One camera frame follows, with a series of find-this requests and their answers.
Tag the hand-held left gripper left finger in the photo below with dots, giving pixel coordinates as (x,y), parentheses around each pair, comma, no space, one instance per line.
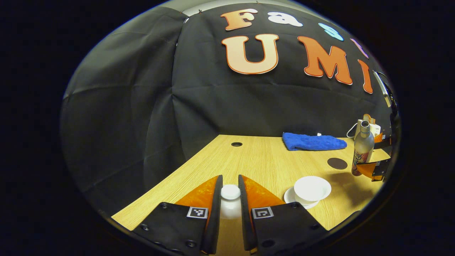
(215,220)

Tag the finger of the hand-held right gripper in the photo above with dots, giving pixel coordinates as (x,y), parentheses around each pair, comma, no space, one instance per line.
(368,169)
(383,143)

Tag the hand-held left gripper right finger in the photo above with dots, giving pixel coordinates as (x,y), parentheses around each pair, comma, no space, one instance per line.
(245,220)

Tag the silver water bottle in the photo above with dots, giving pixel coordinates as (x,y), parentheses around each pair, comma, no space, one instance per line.
(363,145)

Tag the dark round coaster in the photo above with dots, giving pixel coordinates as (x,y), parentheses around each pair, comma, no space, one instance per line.
(337,163)

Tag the white toaster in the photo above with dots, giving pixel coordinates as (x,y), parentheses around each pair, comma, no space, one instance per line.
(376,128)

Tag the toast bread slice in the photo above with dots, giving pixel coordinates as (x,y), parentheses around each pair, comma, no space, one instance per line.
(368,117)

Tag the white saucer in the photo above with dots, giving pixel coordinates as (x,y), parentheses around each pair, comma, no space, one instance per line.
(288,195)

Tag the blue towel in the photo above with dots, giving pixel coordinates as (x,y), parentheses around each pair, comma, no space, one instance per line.
(312,142)

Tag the black table grommet hole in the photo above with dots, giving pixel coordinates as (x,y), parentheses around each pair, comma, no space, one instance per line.
(236,144)

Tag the black backdrop cloth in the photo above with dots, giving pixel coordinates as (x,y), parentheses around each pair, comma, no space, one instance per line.
(124,124)

